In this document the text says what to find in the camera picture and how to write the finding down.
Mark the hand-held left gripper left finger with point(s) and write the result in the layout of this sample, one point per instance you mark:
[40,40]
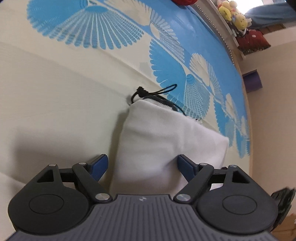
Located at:
[100,165]

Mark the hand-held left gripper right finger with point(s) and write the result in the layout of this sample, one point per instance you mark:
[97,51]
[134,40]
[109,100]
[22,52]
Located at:
[186,167]

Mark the white striped hooded top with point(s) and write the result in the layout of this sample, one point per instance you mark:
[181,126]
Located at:
[150,139]

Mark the blue patterned bed mat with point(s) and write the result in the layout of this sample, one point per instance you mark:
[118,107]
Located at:
[46,92]

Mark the purple box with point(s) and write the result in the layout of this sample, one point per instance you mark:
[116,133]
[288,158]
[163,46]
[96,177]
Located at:
[253,82]

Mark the dark red cushion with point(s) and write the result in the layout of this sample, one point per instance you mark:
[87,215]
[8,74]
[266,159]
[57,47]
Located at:
[253,40]

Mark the striped plush toy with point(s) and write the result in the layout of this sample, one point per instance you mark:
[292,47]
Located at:
[242,33]

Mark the yellow round plush toy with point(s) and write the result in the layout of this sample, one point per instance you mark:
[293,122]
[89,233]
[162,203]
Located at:
[240,20]

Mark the red folded blanket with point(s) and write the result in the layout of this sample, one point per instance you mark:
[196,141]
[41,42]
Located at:
[185,1]

